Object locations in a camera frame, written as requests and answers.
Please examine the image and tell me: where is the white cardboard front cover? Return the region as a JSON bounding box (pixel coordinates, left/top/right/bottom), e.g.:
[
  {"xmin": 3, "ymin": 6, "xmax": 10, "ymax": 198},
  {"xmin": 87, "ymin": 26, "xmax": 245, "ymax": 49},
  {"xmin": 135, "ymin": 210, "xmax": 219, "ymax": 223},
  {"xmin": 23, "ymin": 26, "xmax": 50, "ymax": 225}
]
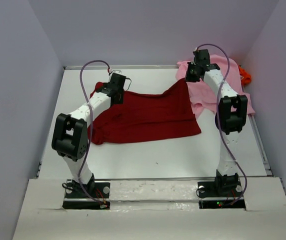
[{"xmin": 13, "ymin": 177, "xmax": 286, "ymax": 240}]

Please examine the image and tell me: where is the dark red t shirt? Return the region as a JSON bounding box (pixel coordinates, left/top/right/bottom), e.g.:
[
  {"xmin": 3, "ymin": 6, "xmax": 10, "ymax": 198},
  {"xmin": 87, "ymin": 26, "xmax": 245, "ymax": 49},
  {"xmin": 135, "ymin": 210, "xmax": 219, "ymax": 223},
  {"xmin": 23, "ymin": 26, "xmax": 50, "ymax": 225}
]
[{"xmin": 87, "ymin": 79, "xmax": 202, "ymax": 145}]

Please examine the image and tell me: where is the orange cloth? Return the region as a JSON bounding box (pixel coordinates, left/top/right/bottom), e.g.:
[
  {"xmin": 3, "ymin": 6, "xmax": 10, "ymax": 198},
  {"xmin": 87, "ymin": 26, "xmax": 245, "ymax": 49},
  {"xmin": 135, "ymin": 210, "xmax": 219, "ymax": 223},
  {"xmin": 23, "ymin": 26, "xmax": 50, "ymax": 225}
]
[{"xmin": 238, "ymin": 65, "xmax": 252, "ymax": 87}]

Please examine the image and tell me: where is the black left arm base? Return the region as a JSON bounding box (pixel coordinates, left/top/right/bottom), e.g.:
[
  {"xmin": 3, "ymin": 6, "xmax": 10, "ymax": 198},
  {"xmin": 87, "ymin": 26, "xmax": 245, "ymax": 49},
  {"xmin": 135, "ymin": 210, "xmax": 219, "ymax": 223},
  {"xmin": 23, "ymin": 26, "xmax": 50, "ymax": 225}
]
[{"xmin": 61, "ymin": 179, "xmax": 111, "ymax": 210}]

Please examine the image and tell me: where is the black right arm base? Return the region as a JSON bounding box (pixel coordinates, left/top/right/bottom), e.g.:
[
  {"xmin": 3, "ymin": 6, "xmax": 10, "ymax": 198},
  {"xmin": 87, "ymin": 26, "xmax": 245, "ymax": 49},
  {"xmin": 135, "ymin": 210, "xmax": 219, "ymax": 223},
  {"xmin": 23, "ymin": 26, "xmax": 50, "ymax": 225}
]
[{"xmin": 195, "ymin": 180, "xmax": 246, "ymax": 210}]

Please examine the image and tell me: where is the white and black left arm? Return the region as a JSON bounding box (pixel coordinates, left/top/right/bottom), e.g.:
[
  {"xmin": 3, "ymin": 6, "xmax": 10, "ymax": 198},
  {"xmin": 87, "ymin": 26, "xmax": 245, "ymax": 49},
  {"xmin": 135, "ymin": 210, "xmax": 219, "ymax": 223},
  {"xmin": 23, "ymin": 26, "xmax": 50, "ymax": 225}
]
[{"xmin": 51, "ymin": 71, "xmax": 130, "ymax": 202}]

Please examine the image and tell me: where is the white back table rail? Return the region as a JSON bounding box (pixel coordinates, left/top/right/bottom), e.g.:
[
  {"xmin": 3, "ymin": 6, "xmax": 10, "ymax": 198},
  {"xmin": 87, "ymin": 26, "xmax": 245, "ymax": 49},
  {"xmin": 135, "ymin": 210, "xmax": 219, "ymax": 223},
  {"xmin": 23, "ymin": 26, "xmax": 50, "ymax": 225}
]
[{"xmin": 63, "ymin": 64, "xmax": 179, "ymax": 71}]

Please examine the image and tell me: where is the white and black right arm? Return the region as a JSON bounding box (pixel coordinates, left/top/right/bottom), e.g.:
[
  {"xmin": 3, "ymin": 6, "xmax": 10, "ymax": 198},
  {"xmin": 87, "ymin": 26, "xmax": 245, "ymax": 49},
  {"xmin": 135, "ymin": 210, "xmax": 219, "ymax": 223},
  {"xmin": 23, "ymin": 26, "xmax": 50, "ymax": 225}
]
[{"xmin": 185, "ymin": 48, "xmax": 248, "ymax": 199}]

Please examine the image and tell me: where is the pink t shirt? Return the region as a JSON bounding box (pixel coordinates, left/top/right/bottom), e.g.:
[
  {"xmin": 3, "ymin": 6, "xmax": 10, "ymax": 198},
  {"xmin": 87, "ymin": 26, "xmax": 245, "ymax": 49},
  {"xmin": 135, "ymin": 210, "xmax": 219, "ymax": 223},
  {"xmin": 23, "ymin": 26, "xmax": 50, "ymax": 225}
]
[{"xmin": 187, "ymin": 54, "xmax": 255, "ymax": 118}]

